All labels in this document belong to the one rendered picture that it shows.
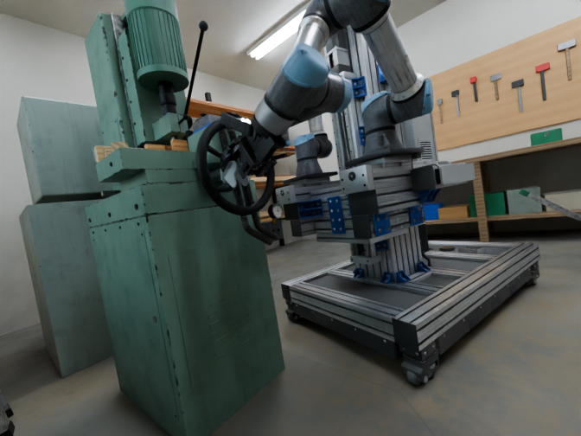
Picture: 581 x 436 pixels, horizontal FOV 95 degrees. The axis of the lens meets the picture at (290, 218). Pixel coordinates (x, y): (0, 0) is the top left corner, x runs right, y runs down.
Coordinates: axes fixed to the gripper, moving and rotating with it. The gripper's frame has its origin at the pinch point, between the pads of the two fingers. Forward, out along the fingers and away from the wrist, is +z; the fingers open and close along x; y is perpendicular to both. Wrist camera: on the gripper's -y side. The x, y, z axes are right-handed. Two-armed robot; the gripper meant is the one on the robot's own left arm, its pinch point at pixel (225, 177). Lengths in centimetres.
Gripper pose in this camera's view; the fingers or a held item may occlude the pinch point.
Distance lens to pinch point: 70.6
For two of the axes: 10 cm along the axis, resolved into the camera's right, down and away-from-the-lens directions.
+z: -5.6, 5.4, 6.3
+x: 6.5, -1.9, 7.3
